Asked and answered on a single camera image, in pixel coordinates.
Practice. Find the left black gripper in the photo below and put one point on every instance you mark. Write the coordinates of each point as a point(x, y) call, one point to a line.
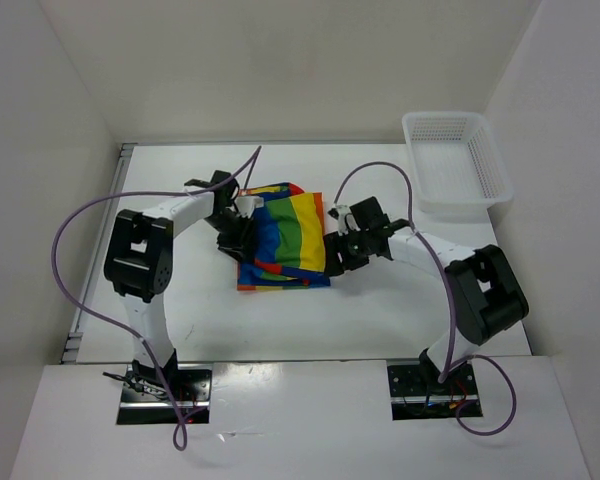
point(242, 244)

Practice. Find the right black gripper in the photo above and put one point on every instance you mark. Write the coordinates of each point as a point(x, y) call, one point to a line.
point(333, 244)

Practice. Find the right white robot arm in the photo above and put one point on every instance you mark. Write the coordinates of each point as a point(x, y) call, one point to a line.
point(483, 293)

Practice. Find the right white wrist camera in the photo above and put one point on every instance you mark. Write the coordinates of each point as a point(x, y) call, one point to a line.
point(346, 222)

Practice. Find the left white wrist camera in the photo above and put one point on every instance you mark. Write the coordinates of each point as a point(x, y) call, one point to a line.
point(245, 205)

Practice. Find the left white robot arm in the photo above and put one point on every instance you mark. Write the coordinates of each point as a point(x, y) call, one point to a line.
point(139, 261)

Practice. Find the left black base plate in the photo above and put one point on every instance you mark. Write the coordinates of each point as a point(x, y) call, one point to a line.
point(146, 403)

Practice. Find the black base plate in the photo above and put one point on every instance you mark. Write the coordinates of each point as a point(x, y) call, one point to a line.
point(146, 403)
point(412, 398)

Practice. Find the white plastic basket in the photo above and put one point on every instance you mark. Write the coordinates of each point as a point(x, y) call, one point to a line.
point(457, 165)

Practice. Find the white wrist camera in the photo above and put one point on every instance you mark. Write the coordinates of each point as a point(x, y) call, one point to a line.
point(245, 205)
point(346, 222)

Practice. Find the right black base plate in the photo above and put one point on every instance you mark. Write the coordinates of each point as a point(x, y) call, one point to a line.
point(412, 398)

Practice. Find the rainbow striped shorts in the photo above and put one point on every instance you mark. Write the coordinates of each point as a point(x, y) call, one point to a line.
point(290, 252)

